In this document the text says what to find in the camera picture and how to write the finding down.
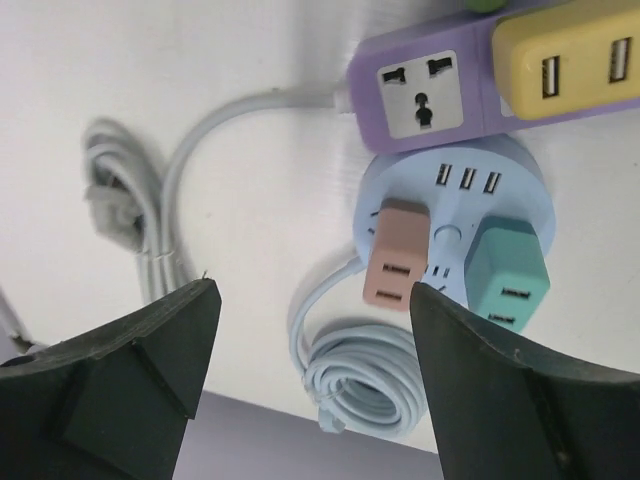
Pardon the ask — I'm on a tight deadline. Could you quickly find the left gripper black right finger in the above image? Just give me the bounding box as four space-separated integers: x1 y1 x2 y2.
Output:
410 283 639 479

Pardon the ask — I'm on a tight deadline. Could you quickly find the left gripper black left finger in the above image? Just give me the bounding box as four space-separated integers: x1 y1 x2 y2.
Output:
1 278 222 479

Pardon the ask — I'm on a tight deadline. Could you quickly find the teal plug adapter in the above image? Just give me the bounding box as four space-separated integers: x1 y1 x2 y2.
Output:
464 216 550 332

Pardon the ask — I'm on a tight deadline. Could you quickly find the pink plug adapter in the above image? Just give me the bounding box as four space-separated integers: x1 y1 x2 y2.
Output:
363 198 431 312

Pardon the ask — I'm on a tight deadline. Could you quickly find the yellow plug adapter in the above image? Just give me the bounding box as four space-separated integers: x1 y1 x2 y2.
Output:
491 1 639 120

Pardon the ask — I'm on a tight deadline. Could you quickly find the round blue power strip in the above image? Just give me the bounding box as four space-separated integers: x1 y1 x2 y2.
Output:
353 135 556 305

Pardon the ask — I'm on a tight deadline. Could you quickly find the purple power strip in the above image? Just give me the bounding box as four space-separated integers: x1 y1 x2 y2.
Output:
347 1 639 153

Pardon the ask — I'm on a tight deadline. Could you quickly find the green power strip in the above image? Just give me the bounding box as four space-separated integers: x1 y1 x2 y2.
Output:
464 0 508 14

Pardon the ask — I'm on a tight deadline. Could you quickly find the light blue coiled cord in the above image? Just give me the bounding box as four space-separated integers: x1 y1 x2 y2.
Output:
289 257 429 436

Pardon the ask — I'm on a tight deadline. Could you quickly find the grey cord of purple strip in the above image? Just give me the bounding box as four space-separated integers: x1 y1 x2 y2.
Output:
82 82 351 304

